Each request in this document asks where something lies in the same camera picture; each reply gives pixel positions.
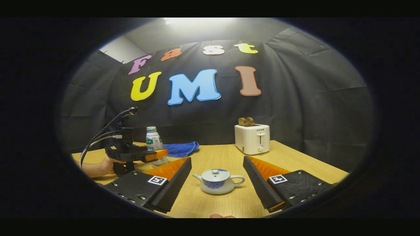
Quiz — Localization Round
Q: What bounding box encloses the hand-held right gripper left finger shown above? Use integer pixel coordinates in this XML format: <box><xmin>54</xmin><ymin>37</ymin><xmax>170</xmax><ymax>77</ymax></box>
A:
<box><xmin>103</xmin><ymin>157</ymin><xmax>192</xmax><ymax>214</ymax></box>

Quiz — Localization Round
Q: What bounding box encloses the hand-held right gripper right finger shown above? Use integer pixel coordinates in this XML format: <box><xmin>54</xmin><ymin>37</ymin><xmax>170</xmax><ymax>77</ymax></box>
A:
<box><xmin>243</xmin><ymin>155</ymin><xmax>332</xmax><ymax>213</ymax></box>

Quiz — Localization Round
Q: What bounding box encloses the white water bottle green label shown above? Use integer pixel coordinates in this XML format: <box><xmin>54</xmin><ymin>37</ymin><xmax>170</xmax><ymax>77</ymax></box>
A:
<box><xmin>146</xmin><ymin>127</ymin><xmax>169</xmax><ymax>167</ymax></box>

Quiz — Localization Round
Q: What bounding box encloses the white blue-patterned teacup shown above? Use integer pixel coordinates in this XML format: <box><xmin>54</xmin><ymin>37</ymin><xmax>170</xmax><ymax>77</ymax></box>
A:
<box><xmin>192</xmin><ymin>169</ymin><xmax>245</xmax><ymax>195</ymax></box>

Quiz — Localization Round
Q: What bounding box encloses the blue towel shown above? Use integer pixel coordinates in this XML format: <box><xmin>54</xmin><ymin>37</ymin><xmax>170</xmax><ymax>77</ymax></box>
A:
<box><xmin>162</xmin><ymin>141</ymin><xmax>200</xmax><ymax>158</ymax></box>

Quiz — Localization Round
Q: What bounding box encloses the white toaster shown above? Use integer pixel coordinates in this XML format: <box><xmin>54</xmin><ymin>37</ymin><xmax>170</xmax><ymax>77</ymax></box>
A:
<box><xmin>234</xmin><ymin>124</ymin><xmax>270</xmax><ymax>155</ymax></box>

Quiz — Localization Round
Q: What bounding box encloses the ceiling light panel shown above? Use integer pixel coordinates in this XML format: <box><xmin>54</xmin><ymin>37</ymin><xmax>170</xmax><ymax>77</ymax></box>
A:
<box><xmin>163</xmin><ymin>18</ymin><xmax>237</xmax><ymax>26</ymax></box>

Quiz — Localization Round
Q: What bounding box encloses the grey cable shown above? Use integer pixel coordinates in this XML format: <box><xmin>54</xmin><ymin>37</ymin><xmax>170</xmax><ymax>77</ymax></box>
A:
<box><xmin>81</xmin><ymin>134</ymin><xmax>123</xmax><ymax>163</ymax></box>

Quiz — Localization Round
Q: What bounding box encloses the black cable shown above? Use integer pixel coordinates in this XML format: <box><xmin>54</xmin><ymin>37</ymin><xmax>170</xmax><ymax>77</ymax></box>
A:
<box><xmin>80</xmin><ymin>108</ymin><xmax>133</xmax><ymax>169</ymax></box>

